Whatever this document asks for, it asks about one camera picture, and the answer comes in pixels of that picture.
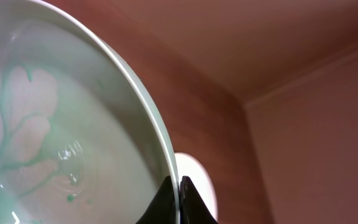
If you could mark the white plate tray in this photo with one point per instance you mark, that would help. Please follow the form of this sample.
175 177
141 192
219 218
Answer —
81 139

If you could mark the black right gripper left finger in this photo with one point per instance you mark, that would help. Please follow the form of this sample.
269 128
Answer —
161 209

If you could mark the white plate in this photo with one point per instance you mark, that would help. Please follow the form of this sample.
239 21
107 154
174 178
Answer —
188 166

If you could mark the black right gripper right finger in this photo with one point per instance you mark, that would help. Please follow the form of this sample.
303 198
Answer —
192 208

